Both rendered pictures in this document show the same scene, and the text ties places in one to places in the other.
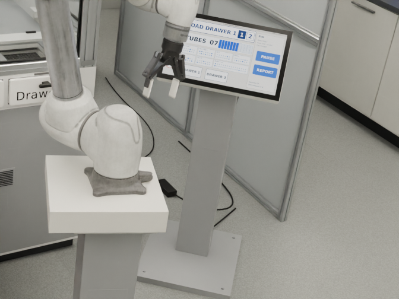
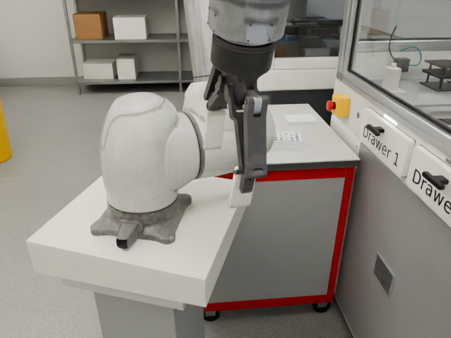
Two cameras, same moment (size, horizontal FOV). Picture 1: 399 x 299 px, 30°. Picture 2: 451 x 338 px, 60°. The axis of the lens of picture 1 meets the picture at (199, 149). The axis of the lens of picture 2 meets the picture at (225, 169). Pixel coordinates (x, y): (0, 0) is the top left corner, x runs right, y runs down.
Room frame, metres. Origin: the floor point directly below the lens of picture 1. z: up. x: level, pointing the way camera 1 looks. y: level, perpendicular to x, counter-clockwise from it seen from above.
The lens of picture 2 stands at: (2.72, -0.27, 1.33)
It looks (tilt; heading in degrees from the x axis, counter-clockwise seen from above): 27 degrees down; 121
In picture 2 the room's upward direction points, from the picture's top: straight up
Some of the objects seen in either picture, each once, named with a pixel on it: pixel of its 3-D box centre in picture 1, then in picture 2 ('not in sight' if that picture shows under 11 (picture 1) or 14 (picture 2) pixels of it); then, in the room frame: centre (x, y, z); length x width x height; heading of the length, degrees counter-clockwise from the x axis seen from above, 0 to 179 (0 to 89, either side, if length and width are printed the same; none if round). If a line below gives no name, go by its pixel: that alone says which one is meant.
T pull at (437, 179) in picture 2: (46, 84); (437, 180); (2.73, 0.65, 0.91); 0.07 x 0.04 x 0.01; 127
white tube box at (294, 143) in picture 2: not in sight; (283, 141); (2.22, 0.96, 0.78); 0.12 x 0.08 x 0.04; 27
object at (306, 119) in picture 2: not in sight; (300, 119); (2.18, 1.23, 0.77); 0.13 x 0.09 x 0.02; 37
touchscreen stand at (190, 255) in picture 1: (205, 169); not in sight; (2.95, -0.04, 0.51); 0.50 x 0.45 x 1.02; 175
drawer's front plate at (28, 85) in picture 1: (43, 88); (445, 191); (2.75, 0.67, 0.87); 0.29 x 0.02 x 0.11; 127
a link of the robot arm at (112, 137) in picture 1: (116, 137); (144, 147); (2.19, 0.28, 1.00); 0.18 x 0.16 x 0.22; 61
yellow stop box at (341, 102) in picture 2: not in sight; (339, 105); (2.35, 1.17, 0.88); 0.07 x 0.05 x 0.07; 127
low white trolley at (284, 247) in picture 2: not in sight; (256, 208); (2.07, 1.06, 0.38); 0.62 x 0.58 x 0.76; 127
